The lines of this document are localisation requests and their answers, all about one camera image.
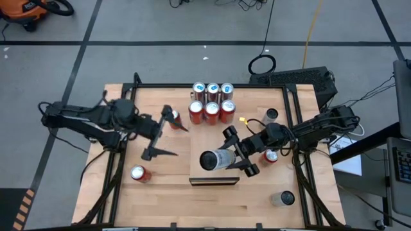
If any black metal table frame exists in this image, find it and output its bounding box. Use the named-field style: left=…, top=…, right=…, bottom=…
left=72, top=72, right=347, bottom=231

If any grey keyboard console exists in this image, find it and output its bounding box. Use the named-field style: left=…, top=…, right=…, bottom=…
left=386, top=136, right=411, bottom=218

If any white paper sheet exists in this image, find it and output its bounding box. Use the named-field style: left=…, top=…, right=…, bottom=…
left=329, top=134, right=363, bottom=176

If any orange shop vacuum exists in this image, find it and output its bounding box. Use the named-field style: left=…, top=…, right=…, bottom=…
left=0, top=0, right=74, bottom=32

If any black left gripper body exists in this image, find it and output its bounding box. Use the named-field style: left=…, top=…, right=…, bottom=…
left=134, top=105, right=173, bottom=160

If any red Fanta soda can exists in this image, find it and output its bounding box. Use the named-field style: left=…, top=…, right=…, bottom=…
left=220, top=99, right=237, bottom=124
left=188, top=100, right=204, bottom=125

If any black coiled floor cable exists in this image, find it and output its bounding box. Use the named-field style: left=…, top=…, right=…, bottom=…
left=247, top=0, right=277, bottom=76

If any black desk bar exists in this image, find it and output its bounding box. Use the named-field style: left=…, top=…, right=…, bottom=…
left=329, top=121, right=402, bottom=165

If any grey monitor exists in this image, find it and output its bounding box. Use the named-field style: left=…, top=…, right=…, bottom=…
left=392, top=59, right=411, bottom=131

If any silver blue energy drink can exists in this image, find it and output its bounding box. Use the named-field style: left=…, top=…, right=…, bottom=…
left=206, top=82, right=221, bottom=104
left=192, top=81, right=206, bottom=103
left=220, top=82, right=234, bottom=103

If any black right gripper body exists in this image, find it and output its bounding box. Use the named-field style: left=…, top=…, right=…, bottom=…
left=223, top=125, right=267, bottom=178

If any thick yellow cable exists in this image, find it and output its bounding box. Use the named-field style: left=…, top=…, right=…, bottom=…
left=301, top=0, right=324, bottom=70

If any black frame wooden shelf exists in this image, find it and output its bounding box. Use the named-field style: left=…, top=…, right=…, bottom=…
left=188, top=91, right=241, bottom=187

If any red Coca-Cola can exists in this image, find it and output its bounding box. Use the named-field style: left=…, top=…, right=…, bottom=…
left=169, top=109, right=183, bottom=131

